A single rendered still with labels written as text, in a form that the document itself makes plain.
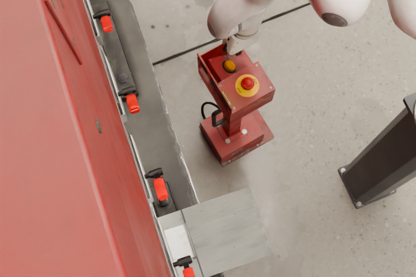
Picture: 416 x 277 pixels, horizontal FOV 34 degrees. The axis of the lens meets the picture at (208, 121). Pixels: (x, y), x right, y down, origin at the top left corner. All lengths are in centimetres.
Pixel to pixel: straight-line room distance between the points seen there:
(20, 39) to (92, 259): 15
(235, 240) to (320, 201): 110
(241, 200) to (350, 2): 64
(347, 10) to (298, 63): 159
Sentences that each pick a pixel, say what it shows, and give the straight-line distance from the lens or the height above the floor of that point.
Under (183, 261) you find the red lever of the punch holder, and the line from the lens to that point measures 145.
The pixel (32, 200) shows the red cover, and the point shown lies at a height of 230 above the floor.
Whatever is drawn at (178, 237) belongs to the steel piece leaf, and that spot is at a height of 100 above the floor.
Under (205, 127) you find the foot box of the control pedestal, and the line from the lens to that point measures 268.
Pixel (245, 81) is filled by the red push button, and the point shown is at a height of 81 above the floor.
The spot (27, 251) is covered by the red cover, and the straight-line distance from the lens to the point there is 43.
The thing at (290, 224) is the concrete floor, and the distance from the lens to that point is 275.
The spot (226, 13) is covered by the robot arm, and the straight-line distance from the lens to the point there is 165.
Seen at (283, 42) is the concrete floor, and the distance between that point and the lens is 293.
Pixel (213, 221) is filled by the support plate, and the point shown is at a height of 100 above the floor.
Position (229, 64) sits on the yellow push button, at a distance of 211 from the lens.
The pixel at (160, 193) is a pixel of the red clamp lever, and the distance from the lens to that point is 142.
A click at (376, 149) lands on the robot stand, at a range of 227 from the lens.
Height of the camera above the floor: 271
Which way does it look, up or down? 75 degrees down
